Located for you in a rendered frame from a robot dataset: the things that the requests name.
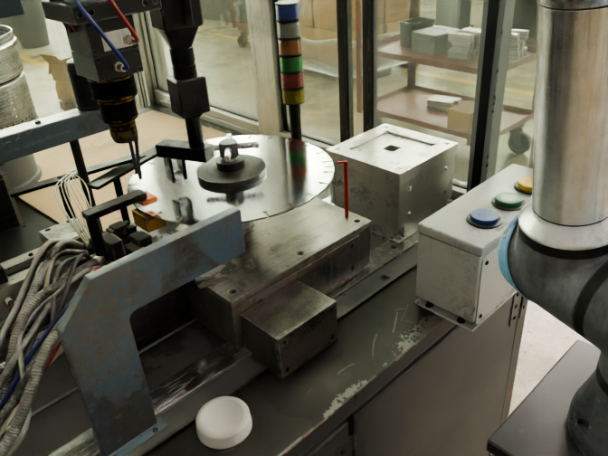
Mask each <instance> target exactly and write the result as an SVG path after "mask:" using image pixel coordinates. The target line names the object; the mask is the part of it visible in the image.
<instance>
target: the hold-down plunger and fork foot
mask: <svg viewBox="0 0 608 456"><path fill-rule="evenodd" d="M185 126H186V132H187V137H188V141H183V140H174V139H163V140H162V141H160V142H159V143H157V144H155V147H156V151H157V157H162V158H164V163H165V168H166V176H167V179H168V180H169V181H170V182H172V183H175V182H176V180H175V174H174V169H173V165H172V160H171V158H172V159H176V161H177V165H178V170H180V171H181V172H182V174H183V177H184V179H188V177H187V173H186V167H185V160H187V161H195V162H202V163H207V162H208V161H209V160H210V159H212V158H213V157H214V144H209V143H205V142H204V135H203V130H202V123H201V118H200V117H199V118H195V119H185Z"/></svg>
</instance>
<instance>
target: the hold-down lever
mask: <svg viewBox="0 0 608 456"><path fill-rule="evenodd" d="M180 1H181V6H182V12H183V18H184V24H185V25H193V24H194V18H193V12H192V6H191V0H180Z"/></svg>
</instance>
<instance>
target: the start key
mask: <svg viewBox="0 0 608 456"><path fill-rule="evenodd" d="M522 201H523V199H522V197H521V196H520V195H518V194H515V193H510V192H503V193H499V194H497V195H496V198H495V203H496V204H498V205H500V206H503V207H508V208H514V207H519V206H521V205H522Z"/></svg>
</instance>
